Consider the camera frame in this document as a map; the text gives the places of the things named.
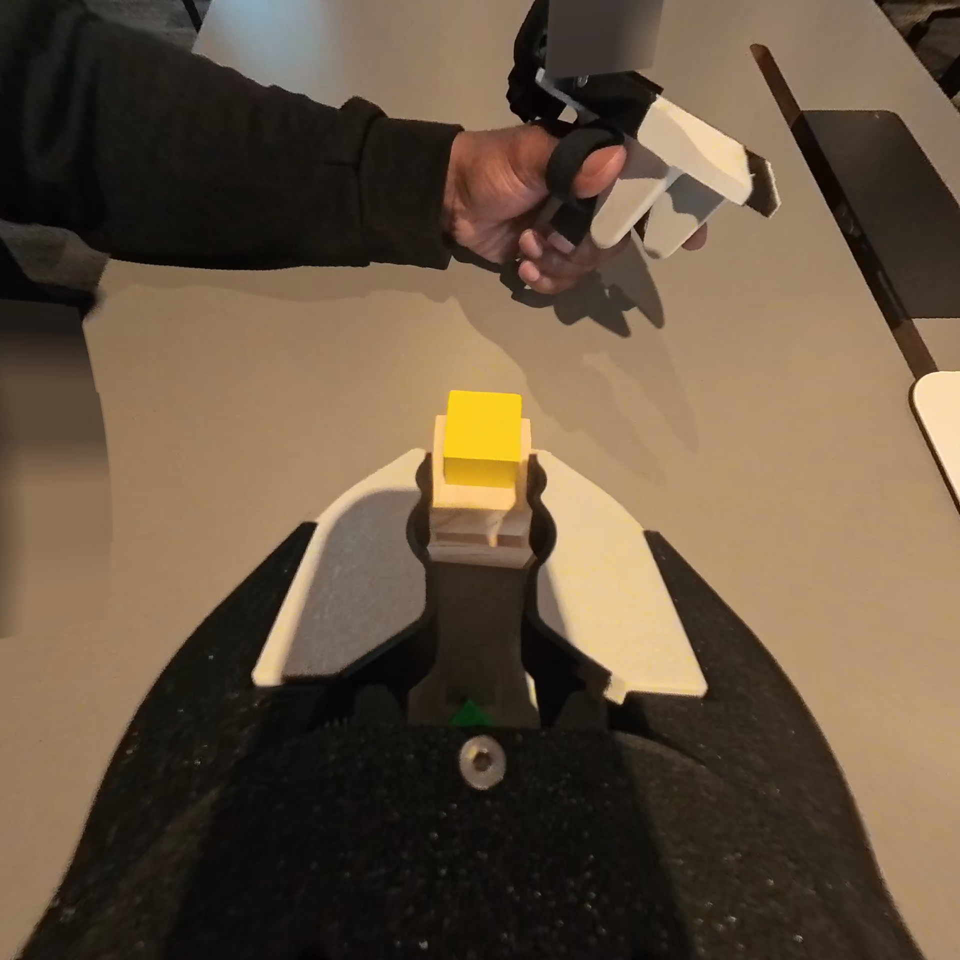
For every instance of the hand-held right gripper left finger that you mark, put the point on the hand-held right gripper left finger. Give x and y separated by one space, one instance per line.
352 577

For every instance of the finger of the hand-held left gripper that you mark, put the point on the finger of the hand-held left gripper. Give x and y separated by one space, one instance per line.
697 146
630 202

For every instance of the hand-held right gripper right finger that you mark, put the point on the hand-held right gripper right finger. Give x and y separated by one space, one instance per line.
600 577

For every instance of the natural wooden cube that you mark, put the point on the natural wooden cube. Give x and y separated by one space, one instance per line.
469 501
480 556

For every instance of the yellow wooden cube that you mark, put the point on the yellow wooden cube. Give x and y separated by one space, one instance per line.
480 442

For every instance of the person's left forearm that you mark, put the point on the person's left forearm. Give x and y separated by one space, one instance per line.
262 165

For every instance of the person's left hand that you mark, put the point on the person's left hand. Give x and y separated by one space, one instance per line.
495 187

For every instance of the dark rectangular pad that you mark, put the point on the dark rectangular pad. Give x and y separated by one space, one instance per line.
892 217

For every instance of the white document stand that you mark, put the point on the white document stand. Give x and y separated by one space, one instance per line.
941 435

